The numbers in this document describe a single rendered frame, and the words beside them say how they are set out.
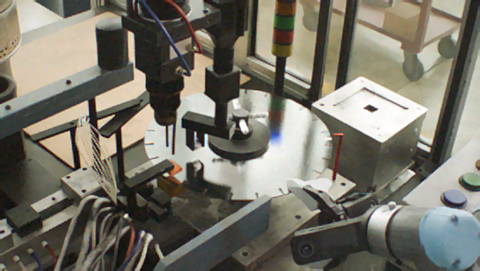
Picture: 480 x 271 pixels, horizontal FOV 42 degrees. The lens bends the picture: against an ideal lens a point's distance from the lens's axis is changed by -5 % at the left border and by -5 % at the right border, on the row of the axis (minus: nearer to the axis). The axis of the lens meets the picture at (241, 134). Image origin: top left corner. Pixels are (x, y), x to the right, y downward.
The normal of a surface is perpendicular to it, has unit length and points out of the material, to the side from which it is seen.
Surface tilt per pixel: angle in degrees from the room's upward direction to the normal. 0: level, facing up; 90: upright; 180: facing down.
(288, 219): 0
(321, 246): 63
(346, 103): 0
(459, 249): 56
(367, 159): 90
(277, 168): 0
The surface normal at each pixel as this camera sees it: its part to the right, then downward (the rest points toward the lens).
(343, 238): -0.04, 0.14
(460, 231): 0.48, -0.04
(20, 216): 0.04, -0.82
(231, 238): 0.72, 0.43
